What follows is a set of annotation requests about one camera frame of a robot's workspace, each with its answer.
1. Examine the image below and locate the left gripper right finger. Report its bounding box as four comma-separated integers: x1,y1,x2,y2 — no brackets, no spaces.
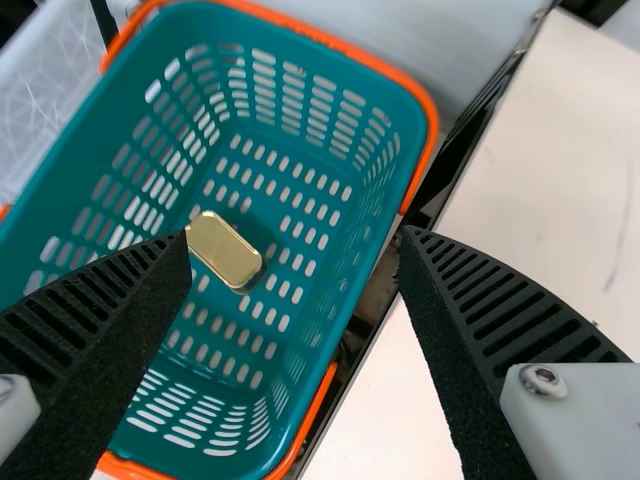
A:
396,223,640,480

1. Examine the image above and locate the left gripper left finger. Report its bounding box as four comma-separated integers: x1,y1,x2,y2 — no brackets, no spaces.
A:
0,230,194,480

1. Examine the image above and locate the gold rectangular tin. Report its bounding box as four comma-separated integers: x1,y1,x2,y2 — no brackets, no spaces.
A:
183,209,265,294

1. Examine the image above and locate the teal shopping basket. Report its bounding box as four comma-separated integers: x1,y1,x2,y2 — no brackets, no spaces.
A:
0,0,441,480

